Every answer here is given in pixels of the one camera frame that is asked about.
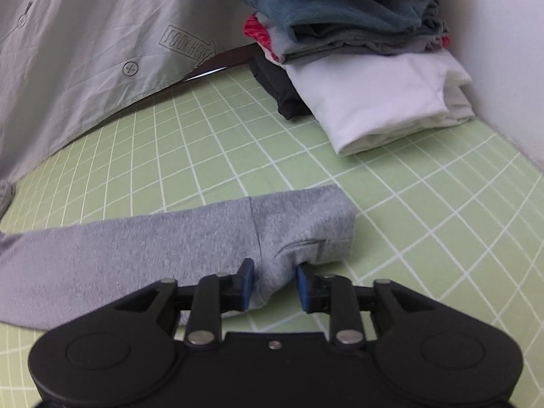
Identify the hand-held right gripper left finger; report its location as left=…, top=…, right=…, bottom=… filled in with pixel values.
left=113, top=258, right=256, bottom=349

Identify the white folded garment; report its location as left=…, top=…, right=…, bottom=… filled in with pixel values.
left=284, top=48, right=476, bottom=157

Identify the black folded garment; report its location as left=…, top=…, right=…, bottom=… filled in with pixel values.
left=247, top=53, right=316, bottom=121

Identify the red folded garment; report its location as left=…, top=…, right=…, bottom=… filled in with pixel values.
left=242, top=13, right=452, bottom=63

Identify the pale grey printed blanket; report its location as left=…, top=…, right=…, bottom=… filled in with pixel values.
left=0, top=0, right=264, bottom=184

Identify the grey sweatshirt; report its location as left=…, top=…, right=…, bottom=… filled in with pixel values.
left=0, top=181, right=356, bottom=333

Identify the grey folded garment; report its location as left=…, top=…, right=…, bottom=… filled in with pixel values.
left=254, top=7, right=452, bottom=65

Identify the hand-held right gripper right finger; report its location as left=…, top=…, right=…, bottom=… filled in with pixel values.
left=296, top=263, right=430, bottom=349

